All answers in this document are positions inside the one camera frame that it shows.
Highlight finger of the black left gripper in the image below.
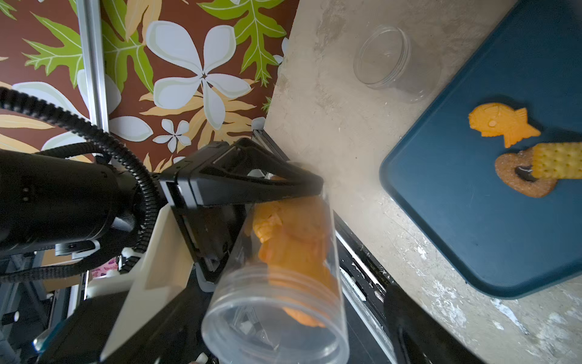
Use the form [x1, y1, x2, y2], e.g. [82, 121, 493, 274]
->
[159, 138, 324, 207]

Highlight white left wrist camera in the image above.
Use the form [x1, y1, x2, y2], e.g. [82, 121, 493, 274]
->
[87, 205, 193, 359]

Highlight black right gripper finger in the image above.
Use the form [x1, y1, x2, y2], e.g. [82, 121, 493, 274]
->
[383, 285, 483, 363]

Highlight clear plastic cookie jar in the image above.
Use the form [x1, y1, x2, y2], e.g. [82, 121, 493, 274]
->
[353, 25, 441, 103]

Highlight orange cookie pile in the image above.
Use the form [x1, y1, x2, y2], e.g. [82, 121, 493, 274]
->
[252, 196, 339, 302]

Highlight yellow rectangular cracker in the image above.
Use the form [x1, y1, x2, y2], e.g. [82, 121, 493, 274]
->
[532, 143, 582, 180]

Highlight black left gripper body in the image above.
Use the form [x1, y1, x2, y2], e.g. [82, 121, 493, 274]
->
[171, 203, 246, 282]

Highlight clear jar with cookies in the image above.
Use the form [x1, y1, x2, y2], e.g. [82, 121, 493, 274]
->
[202, 203, 347, 363]

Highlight teal plastic tray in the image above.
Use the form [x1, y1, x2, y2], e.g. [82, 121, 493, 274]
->
[380, 1, 581, 299]

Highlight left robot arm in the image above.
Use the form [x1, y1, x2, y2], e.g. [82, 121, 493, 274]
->
[1, 88, 323, 283]

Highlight aluminium frame post left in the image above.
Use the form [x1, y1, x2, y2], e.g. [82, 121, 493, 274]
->
[76, 0, 109, 132]

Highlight round brown cookie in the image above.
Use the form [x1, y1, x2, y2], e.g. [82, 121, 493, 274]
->
[494, 149, 558, 198]

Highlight orange fish-shaped cookie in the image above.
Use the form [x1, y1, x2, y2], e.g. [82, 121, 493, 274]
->
[468, 103, 541, 149]

